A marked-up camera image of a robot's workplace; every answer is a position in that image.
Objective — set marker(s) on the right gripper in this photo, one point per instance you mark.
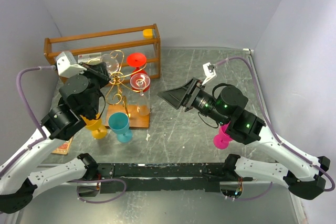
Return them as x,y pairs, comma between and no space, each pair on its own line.
176,96

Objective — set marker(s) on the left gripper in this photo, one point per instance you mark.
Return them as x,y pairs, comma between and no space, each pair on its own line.
98,70

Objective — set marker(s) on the clear flute glass three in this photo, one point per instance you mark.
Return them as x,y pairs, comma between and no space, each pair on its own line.
112,65

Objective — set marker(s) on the red plastic wine glass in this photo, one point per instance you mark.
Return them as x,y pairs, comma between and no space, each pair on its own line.
137,60

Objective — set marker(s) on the clear flute glass two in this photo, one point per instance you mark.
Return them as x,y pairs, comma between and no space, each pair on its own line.
140,82

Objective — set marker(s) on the pink plastic wine glass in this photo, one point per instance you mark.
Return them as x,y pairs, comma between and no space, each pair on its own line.
222,139

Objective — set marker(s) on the clear flute glass one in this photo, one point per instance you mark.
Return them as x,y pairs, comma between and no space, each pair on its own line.
143,105

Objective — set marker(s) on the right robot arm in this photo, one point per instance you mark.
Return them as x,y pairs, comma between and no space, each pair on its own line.
302,174

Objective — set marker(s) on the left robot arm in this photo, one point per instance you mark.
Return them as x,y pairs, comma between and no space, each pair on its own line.
80,95

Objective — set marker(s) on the blue plastic wine glass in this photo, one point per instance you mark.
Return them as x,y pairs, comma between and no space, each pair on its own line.
119,123

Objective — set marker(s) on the yellow plastic wine glass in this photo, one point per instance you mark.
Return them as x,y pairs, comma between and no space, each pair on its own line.
97,129

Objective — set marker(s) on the orange wooden shelf rack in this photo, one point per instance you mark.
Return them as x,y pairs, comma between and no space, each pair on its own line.
129,40

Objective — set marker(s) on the white red box on shelf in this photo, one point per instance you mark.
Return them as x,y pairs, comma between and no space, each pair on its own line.
92,58

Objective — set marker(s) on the yellow block on shelf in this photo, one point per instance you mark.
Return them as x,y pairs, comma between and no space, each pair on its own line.
148,33

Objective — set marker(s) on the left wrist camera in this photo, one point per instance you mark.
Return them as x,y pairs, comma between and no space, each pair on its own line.
67,65

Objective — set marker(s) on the gold wire wine glass rack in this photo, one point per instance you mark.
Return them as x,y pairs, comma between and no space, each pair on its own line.
117,99

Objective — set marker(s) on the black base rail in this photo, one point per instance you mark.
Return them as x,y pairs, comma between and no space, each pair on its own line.
208,177

